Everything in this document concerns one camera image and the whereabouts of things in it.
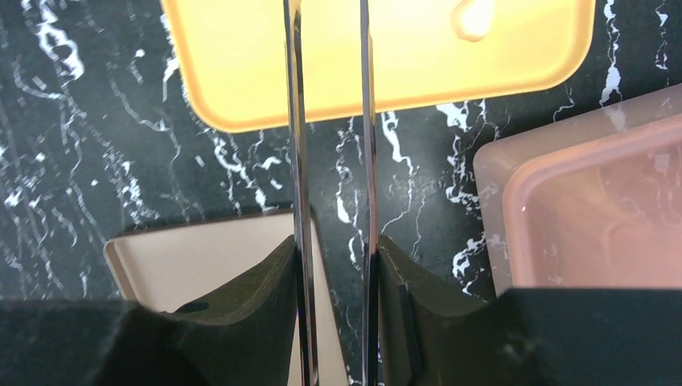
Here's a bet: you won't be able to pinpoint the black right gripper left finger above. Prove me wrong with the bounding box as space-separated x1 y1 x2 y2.
1 237 297 385

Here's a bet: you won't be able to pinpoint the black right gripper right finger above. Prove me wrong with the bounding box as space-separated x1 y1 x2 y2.
377 236 681 385

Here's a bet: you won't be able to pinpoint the metal tweezers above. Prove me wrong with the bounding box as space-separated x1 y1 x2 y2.
283 1 378 385

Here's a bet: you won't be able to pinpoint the rose gold box lid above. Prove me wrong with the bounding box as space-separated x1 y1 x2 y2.
103 209 348 385

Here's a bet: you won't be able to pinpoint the white chocolate piece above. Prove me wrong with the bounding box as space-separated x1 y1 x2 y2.
450 0 495 42

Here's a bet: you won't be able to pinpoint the pink plastic storage box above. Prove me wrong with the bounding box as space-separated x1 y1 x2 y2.
473 85 681 294

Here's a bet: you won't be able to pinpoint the yellow tray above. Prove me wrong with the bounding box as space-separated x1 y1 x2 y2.
162 1 596 133

